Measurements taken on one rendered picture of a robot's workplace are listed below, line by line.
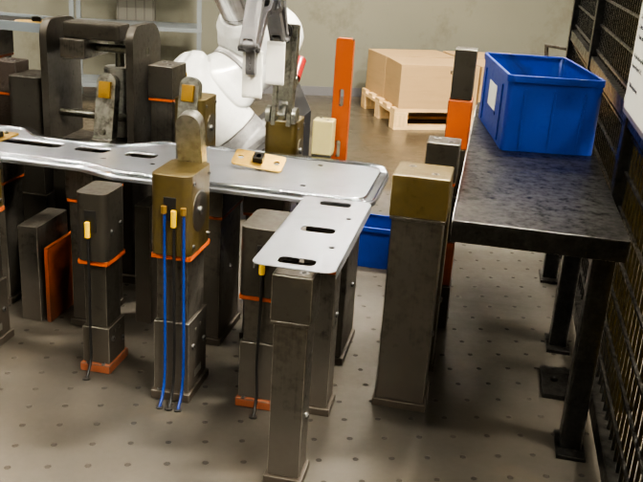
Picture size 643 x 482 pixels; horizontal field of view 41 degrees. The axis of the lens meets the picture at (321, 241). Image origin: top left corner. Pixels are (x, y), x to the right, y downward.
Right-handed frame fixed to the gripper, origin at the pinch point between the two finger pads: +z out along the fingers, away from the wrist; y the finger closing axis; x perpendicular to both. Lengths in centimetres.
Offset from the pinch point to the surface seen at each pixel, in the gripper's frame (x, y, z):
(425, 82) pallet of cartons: -13, -521, 75
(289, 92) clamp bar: 1.0, -13.4, 3.3
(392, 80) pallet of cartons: -39, -533, 77
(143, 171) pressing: -16.2, 9.6, 13.7
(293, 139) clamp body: 2.2, -13.2, 11.3
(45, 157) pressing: -33.6, 7.8, 13.7
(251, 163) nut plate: -1.3, 1.2, 12.6
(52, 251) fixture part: -34.8, 4.7, 30.9
